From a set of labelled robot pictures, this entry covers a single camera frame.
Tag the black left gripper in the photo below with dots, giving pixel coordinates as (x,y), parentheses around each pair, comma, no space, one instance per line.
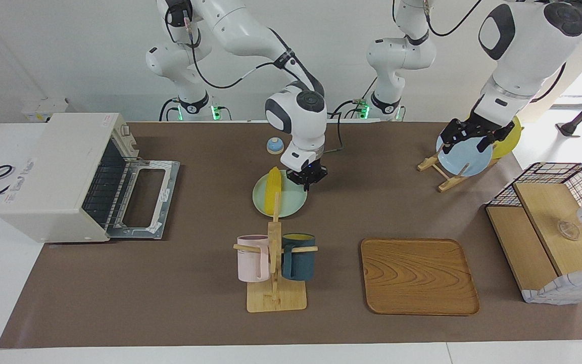
(473,126)

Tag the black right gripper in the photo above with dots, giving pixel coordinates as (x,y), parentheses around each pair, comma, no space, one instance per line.
(308,173)

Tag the pale green plate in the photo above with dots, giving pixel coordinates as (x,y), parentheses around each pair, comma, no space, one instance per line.
(293,202)

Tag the yellow banana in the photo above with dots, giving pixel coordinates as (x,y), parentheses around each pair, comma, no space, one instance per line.
(273,189)

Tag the glass oven door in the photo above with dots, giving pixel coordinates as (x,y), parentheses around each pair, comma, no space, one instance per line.
(134,231)

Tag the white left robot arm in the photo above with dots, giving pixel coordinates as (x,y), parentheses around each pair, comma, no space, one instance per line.
(523,50)

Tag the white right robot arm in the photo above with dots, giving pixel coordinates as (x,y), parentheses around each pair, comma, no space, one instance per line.
(296,121)

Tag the silver oven knob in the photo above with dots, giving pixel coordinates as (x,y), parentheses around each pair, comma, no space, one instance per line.
(133,147)
(125,130)

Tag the white toaster oven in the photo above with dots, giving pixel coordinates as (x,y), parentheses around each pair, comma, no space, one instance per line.
(53,167)

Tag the light blue plate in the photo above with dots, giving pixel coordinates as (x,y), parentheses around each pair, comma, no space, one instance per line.
(465,159)

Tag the wooden plate rack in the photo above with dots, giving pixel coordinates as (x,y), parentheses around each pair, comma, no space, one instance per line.
(428,163)

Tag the small blue call bell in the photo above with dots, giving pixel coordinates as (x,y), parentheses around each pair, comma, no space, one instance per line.
(275,146)

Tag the yellow plate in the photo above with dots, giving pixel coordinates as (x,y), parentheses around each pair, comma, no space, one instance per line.
(511,141)

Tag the dark blue mug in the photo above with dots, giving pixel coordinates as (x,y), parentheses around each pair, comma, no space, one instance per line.
(301,263)

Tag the pink mug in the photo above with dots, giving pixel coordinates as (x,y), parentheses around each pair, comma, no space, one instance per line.
(250,260)

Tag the wooden two-tier shelf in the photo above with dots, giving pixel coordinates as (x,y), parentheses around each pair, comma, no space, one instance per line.
(523,242)

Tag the wooden mug tree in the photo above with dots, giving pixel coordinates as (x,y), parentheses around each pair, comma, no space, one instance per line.
(276,301)

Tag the small clear glass dish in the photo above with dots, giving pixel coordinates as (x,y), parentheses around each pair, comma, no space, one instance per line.
(569,231)

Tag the wooden serving tray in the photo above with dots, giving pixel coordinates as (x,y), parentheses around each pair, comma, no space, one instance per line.
(417,278)

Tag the brown table mat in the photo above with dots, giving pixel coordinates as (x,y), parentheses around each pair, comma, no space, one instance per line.
(170,293)

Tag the white checked cloth liner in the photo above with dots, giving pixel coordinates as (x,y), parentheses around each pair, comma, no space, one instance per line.
(564,290)

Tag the white power box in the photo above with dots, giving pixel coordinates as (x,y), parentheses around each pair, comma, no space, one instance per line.
(43,108)

